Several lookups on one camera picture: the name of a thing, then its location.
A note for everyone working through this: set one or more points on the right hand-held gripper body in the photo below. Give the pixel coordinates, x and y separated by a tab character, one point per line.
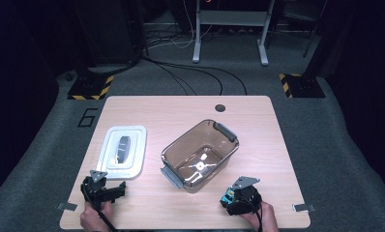
247	199

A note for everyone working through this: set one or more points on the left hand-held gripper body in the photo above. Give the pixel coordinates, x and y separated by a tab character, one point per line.
95	190

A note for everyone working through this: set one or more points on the turquoise toy car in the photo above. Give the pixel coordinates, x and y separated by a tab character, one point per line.
228	196

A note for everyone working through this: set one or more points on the clear brown storage box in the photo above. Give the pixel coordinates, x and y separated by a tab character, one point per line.
200	158

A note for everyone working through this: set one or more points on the person's left hand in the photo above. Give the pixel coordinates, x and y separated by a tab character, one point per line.
94	217

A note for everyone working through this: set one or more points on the person's right hand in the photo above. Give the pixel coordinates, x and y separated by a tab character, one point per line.
268	219

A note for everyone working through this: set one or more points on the grey tape strip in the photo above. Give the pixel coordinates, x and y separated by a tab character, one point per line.
67	206
304	208

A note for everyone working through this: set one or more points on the dark round table grommet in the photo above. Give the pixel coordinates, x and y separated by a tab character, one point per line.
220	108

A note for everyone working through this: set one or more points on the striped black stand base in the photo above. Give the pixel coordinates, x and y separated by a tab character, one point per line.
90	87
302	85

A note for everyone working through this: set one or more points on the black cabinet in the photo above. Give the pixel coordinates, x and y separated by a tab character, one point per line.
106	30

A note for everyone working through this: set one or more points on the black stand pole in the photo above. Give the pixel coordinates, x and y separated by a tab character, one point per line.
326	35

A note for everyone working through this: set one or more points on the white metal stand frame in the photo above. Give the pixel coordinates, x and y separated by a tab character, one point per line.
233	17

